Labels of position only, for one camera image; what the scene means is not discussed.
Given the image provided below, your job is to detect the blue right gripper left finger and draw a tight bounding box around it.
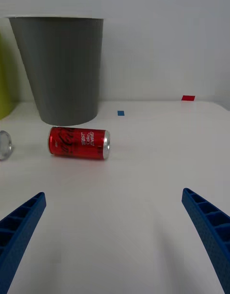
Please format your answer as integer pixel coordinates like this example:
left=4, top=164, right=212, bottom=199
left=0, top=192, right=47, bottom=294

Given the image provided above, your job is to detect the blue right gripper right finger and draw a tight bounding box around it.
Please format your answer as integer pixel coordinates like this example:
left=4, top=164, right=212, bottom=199
left=181, top=188, right=230, bottom=294

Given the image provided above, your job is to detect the red drink can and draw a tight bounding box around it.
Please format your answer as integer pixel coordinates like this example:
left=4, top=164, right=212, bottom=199
left=47, top=126, right=111, bottom=160

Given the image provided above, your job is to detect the orange and white drink can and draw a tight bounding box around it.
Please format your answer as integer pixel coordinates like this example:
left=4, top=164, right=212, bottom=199
left=0, top=130, right=13, bottom=161

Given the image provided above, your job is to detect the yellow-green plastic waste bin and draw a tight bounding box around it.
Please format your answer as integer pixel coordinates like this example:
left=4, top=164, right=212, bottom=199
left=0, top=32, right=15, bottom=121

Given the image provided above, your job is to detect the grey plastic waste bin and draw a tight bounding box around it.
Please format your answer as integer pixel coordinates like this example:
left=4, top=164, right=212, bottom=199
left=9, top=16, right=104, bottom=127

